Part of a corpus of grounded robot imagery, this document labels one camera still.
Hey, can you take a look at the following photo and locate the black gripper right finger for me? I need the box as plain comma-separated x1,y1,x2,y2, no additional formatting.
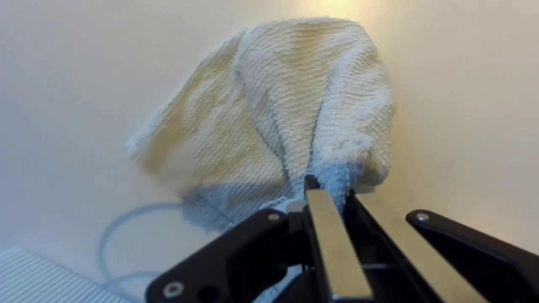
341,188,539,303

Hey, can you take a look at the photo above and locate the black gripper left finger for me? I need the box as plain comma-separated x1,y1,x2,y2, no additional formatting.
144,173,375,303

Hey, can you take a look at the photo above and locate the white towel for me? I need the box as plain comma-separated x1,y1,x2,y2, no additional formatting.
122,15,395,232

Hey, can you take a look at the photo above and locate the white paper plate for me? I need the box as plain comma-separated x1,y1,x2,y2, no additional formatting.
0,245,134,303

